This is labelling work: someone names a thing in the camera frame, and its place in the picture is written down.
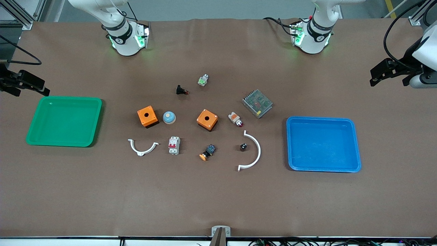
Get white red circuit breaker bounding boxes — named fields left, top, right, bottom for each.
left=168, top=136, right=181, bottom=155

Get green plastic tray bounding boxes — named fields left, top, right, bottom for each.
left=26, top=96, right=103, bottom=148

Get blue plastic tray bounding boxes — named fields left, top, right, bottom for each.
left=286, top=116, right=362, bottom=173

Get orange button box with hole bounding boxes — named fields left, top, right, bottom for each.
left=137, top=106, right=159, bottom=128
left=196, top=109, right=219, bottom=132

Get metal mesh power supply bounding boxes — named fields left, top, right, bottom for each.
left=242, top=89, right=273, bottom=119

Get red indicator lamp orange body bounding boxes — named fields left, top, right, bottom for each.
left=228, top=111, right=244, bottom=128

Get brown table mat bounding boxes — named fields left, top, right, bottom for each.
left=0, top=18, right=437, bottom=238

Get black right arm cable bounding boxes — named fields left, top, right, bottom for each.
left=0, top=34, right=42, bottom=66

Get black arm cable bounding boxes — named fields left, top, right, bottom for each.
left=383, top=0, right=428, bottom=63
left=0, top=34, right=42, bottom=66

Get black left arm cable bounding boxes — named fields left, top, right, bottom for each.
left=383, top=0, right=428, bottom=63

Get aluminium frame profile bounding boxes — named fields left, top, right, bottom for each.
left=0, top=0, right=46, bottom=30
left=409, top=0, right=437, bottom=26

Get small white curved bracket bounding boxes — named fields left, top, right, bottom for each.
left=128, top=138, right=159, bottom=156

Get black base cable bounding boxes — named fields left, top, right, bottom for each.
left=263, top=17, right=298, bottom=35

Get large white curved bracket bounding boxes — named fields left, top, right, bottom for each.
left=238, top=130, right=262, bottom=172

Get orange push button switch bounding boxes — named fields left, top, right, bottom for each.
left=199, top=144, right=216, bottom=161

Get grey metal edge bracket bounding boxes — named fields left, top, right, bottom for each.
left=211, top=225, right=231, bottom=237

